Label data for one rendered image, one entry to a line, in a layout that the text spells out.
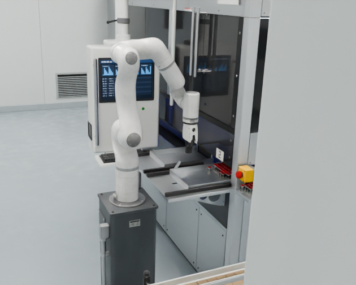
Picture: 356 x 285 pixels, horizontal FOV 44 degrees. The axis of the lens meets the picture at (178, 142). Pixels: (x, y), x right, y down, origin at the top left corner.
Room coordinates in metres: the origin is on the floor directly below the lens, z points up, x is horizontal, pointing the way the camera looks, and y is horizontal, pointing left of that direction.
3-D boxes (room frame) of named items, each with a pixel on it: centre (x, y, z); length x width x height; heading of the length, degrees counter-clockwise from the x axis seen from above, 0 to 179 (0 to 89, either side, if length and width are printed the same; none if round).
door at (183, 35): (2.89, -0.04, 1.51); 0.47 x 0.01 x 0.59; 25
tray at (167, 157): (2.67, -0.02, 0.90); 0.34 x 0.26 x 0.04; 115
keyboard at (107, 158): (2.87, 0.34, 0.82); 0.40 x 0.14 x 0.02; 113
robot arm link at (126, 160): (2.12, 0.27, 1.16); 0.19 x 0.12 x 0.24; 25
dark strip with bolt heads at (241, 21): (2.30, -0.30, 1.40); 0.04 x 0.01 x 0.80; 25
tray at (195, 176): (2.36, -0.17, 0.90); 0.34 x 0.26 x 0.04; 115
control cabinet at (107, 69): (3.10, 0.41, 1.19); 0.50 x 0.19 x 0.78; 113
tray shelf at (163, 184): (2.48, -0.03, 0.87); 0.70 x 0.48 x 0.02; 25
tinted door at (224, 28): (2.48, -0.22, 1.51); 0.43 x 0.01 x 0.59; 25
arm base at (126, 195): (2.09, 0.26, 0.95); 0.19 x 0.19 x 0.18
